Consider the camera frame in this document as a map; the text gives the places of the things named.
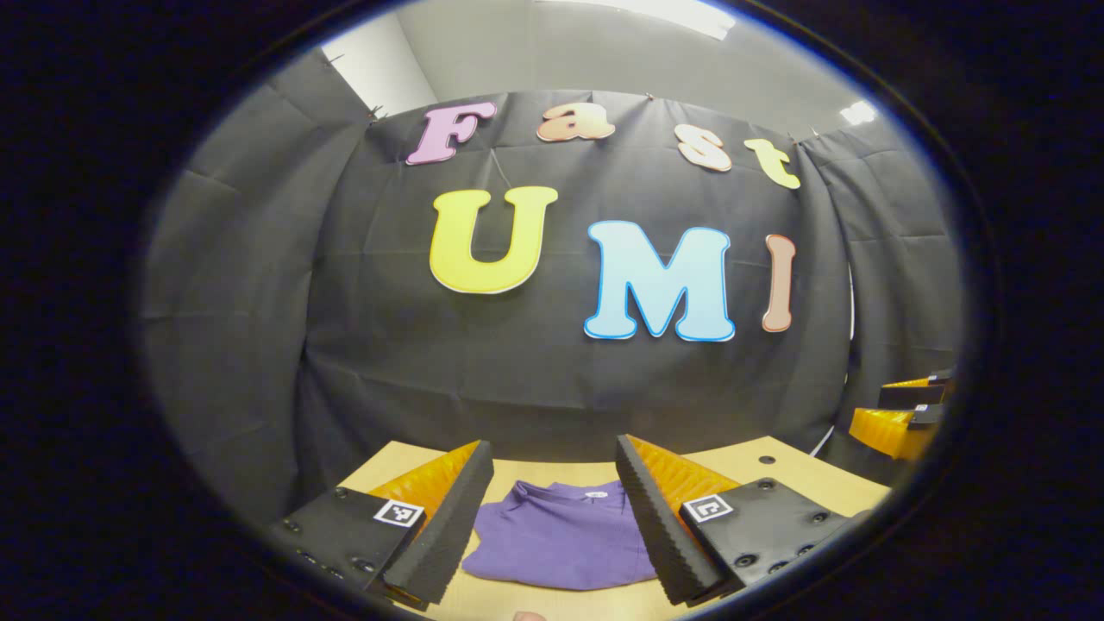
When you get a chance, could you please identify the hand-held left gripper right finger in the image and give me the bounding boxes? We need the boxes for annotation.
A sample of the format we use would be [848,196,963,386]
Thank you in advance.
[614,434,872,606]

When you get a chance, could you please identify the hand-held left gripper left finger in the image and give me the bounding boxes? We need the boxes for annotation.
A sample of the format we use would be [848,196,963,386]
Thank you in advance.
[263,440,495,612]

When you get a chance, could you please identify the purple collared shirt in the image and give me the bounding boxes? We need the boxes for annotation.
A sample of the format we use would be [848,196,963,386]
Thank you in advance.
[461,480,661,593]

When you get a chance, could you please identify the black backdrop cloth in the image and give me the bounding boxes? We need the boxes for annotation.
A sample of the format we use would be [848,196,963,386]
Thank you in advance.
[138,47,967,527]

